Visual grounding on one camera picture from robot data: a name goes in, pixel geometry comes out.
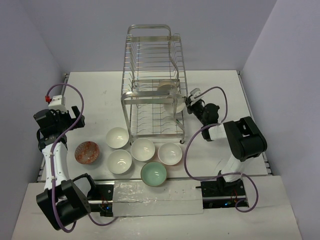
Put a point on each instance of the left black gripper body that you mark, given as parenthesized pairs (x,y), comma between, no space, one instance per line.
(75,118)

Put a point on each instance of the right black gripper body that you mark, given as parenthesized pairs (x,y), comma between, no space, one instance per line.
(198,108)

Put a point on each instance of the white bowl beige outside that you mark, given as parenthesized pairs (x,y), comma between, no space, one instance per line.
(167,85)

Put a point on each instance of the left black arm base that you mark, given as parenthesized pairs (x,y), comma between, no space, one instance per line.
(100,199)

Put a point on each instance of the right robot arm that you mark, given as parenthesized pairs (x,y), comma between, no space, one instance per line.
(244,138)

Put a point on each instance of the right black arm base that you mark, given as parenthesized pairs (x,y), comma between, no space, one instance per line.
(221,194)

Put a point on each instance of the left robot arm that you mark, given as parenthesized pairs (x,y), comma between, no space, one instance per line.
(64,200)

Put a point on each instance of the steel two-tier dish rack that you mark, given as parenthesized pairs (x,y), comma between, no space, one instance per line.
(152,53)

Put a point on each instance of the red patterned bowl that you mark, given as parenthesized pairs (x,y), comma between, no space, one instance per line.
(87,152)

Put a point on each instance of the white bowl pink rim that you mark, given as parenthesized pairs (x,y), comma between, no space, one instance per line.
(170,154)

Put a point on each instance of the pale green bowl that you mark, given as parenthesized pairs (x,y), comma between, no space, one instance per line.
(153,174)

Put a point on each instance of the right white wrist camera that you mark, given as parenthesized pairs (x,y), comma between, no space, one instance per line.
(194,94)

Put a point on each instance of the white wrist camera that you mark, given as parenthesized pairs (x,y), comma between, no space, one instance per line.
(194,94)
(56,103)

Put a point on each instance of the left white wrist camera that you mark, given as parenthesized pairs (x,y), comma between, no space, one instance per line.
(56,103)

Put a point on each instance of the aluminium table edge rail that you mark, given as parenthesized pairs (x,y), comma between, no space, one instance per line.
(41,174)

